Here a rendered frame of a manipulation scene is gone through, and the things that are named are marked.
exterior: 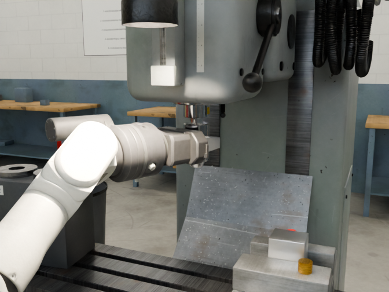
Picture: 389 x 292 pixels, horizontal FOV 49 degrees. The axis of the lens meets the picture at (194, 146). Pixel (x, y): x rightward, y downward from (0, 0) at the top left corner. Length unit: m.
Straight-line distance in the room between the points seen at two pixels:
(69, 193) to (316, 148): 0.70
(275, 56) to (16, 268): 0.57
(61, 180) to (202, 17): 0.31
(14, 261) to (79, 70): 5.79
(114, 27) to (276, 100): 4.93
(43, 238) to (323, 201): 0.76
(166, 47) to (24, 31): 6.30
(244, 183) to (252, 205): 0.06
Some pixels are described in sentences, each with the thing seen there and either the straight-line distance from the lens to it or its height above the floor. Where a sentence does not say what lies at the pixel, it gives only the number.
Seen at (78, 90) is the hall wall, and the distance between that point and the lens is 6.27.
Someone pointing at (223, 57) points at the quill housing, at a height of 1.38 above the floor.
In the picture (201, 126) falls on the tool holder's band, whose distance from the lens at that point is 0.75.
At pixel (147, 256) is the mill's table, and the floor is 0.94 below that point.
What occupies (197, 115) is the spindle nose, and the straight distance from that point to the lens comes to 0.74.
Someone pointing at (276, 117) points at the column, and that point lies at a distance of 1.10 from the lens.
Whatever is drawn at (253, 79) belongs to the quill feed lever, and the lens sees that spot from 0.63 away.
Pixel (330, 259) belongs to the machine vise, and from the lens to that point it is 0.80.
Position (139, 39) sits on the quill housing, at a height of 1.41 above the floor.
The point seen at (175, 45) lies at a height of 1.40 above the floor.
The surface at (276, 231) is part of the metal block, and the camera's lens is 0.78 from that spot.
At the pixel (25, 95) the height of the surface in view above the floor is 0.98.
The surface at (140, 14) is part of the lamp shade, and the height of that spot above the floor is 1.43.
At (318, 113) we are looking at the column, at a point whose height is 1.26.
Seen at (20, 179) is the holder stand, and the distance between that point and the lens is 1.01.
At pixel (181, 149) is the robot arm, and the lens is 0.69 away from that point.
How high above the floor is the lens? 1.37
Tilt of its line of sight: 10 degrees down
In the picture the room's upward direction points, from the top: straight up
